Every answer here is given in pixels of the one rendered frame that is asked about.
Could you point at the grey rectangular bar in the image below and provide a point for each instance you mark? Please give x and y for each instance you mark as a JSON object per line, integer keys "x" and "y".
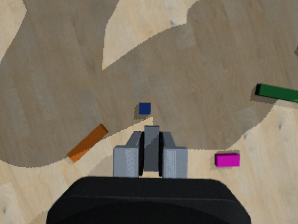
{"x": 151, "y": 148}

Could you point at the small dark blue cube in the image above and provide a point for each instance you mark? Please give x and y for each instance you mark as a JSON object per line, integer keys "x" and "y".
{"x": 145, "y": 108}

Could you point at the orange rectangular bar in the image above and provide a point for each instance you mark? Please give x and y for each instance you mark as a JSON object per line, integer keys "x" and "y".
{"x": 89, "y": 141}

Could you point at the magenta rectangular block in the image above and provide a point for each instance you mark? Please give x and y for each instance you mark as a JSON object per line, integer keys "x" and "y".
{"x": 227, "y": 159}

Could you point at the green rod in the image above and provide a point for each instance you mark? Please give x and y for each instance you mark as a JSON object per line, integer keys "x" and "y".
{"x": 277, "y": 92}

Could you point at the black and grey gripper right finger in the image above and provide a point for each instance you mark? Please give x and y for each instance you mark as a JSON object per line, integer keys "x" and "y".
{"x": 173, "y": 159}

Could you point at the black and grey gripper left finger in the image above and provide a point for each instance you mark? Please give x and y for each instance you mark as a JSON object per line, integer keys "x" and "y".
{"x": 128, "y": 160}

